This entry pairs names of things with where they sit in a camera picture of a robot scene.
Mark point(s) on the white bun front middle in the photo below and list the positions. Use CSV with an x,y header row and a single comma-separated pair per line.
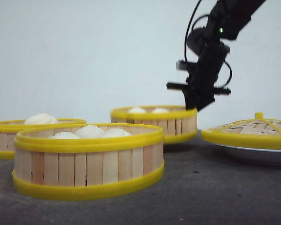
x,y
90,131

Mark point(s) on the white steamed bun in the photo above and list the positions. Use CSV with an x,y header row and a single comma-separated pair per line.
x,y
42,118

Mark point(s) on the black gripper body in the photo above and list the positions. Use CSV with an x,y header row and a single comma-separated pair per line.
x,y
203,77

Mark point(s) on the white bun front left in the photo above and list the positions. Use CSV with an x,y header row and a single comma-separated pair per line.
x,y
64,135

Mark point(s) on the white bun front right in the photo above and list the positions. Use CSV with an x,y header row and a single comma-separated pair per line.
x,y
115,132

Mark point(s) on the two-bun bamboo steamer basket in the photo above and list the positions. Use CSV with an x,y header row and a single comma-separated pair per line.
x,y
179,125

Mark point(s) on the white plate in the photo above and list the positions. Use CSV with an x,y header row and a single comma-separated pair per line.
x,y
253,155

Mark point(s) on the white bun in basket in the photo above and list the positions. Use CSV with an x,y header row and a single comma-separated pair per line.
x,y
160,110
137,110

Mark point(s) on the white bun left in far basket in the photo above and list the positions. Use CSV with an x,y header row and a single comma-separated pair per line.
x,y
137,110

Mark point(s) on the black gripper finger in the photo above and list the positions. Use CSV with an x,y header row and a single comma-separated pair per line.
x,y
204,101
190,99

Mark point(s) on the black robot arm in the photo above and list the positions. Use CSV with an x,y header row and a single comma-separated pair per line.
x,y
225,21

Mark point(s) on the white bun right in far basket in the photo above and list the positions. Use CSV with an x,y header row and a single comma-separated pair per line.
x,y
160,110

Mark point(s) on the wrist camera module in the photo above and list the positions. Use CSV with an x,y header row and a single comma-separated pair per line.
x,y
186,66

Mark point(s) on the three-bun bamboo steamer basket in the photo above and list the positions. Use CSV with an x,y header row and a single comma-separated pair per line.
x,y
87,169

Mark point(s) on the woven bamboo steamer lid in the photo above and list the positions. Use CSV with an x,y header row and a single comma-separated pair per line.
x,y
257,133

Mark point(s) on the one-bun bamboo steamer basket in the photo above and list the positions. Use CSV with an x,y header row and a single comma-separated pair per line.
x,y
9,129

